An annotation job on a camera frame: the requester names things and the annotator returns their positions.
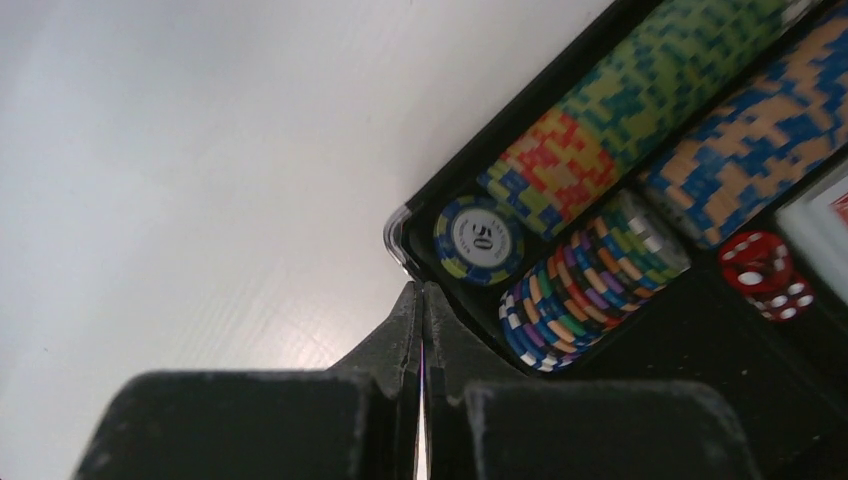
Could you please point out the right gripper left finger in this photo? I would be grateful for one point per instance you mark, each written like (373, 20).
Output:
(387, 364)

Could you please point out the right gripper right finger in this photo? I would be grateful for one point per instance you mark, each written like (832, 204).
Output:
(460, 376)

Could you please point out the blue green 50 chip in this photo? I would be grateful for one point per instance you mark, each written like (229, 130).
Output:
(478, 240)

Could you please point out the black poker set case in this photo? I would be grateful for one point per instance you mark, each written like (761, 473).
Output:
(787, 381)

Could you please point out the mixed colour chip row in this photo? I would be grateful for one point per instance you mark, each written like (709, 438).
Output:
(597, 278)

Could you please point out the green poker chip row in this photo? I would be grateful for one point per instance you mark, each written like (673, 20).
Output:
(666, 68)

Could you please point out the red dice in case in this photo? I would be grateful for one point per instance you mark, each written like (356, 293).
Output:
(758, 265)

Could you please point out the blue tan poker chip row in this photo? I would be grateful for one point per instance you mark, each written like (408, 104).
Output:
(762, 140)

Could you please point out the red playing card deck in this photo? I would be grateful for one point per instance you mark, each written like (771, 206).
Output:
(815, 222)

